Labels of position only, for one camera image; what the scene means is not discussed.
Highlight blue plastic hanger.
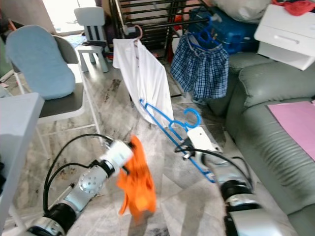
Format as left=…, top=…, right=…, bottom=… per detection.
left=139, top=98, right=220, bottom=183
left=187, top=17, right=222, bottom=50

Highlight orange shirt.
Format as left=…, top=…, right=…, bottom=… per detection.
left=117, top=136, right=157, bottom=219

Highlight wooden hanger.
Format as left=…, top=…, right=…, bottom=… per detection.
left=130, top=25, right=144, bottom=45

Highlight blue plaid shorts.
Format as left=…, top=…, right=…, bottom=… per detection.
left=170, top=33, right=230, bottom=100

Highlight white shirt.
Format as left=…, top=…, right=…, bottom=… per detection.
left=112, top=38, right=174, bottom=129

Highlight green leather sofa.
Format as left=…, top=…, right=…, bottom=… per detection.
left=204, top=52, right=315, bottom=236

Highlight pink mat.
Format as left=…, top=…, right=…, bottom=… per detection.
left=267, top=101, right=315, bottom=160

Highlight blue hard suitcase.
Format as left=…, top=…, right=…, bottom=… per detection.
left=187, top=7, right=264, bottom=54

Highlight white folding chair grey seat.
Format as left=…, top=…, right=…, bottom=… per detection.
left=5, top=34, right=101, bottom=148

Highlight white folding table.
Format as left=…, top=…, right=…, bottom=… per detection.
left=0, top=93, right=45, bottom=232

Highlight black metal clothes rack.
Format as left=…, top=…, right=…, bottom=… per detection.
left=109, top=0, right=227, bottom=99

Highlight white drawer cabinet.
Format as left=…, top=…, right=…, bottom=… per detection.
left=254, top=4, right=315, bottom=71

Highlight grey pillow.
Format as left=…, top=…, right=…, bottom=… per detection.
left=212, top=0, right=274, bottom=23

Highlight white plastic kids chair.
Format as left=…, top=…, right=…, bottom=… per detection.
left=74, top=7, right=110, bottom=74

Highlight light blue chair cushion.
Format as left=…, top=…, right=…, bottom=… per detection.
left=5, top=26, right=77, bottom=100

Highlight red cloth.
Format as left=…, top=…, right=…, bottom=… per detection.
left=272, top=0, right=315, bottom=16

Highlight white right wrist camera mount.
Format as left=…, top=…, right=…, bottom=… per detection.
left=187, top=127, right=220, bottom=154

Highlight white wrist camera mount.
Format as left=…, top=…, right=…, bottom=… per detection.
left=187, top=127, right=220, bottom=154
left=103, top=140, right=134, bottom=173

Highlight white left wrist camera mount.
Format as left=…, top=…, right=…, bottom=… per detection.
left=103, top=140, right=134, bottom=173

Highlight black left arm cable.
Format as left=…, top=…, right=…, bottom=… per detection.
left=42, top=133, right=109, bottom=214

